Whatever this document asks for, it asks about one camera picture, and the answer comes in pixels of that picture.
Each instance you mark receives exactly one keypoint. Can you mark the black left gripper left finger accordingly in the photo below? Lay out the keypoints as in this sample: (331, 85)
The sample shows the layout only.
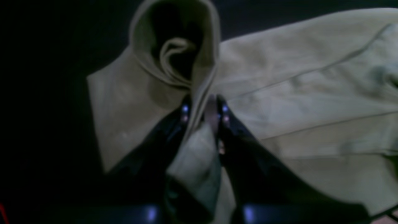
(136, 185)

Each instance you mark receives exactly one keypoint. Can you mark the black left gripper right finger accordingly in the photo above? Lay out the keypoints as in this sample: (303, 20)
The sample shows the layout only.
(266, 191)

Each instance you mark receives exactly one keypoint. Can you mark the olive green T-shirt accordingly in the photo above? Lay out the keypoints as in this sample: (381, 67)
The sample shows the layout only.
(320, 95)

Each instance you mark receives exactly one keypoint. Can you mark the black table cloth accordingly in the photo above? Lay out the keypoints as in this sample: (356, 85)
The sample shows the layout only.
(50, 160)

